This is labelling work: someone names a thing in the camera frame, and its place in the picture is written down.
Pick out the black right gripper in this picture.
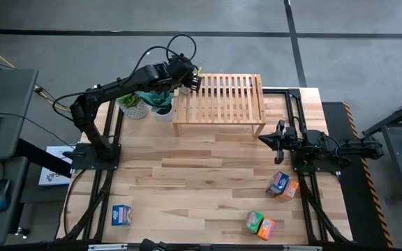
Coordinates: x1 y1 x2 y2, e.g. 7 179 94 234
258 120 298 165

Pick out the blue Frosted Flakes cereal box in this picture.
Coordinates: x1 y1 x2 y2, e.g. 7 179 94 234
111 204 133 227
265 171 291 197

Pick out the wooden slatted shelf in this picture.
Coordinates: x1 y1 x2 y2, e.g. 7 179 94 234
171 72 267 137

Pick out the orange Mini Wheats cereal box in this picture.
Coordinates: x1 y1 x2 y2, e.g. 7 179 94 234
256 217 276 241
276 178 300 203

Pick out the dark green plant white pot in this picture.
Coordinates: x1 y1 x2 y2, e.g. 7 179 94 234
136 89 174 123

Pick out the light green plant patterned pot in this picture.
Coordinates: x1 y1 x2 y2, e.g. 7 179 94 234
116 92 150 121

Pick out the black mat with hazard stripe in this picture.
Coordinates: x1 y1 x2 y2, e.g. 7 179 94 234
321 100 394 249

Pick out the black desk beam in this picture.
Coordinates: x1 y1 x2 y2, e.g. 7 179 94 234
14 137 73 178

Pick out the white box with logo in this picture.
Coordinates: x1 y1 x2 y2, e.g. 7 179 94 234
38 145 75 187

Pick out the black computer mouse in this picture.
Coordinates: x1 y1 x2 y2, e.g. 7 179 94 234
0 178 13 213

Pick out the small metal caster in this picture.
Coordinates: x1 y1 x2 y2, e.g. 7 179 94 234
14 226 31 240

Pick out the silver metal bracket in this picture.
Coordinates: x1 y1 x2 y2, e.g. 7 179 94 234
283 245 323 251
88 243 128 251

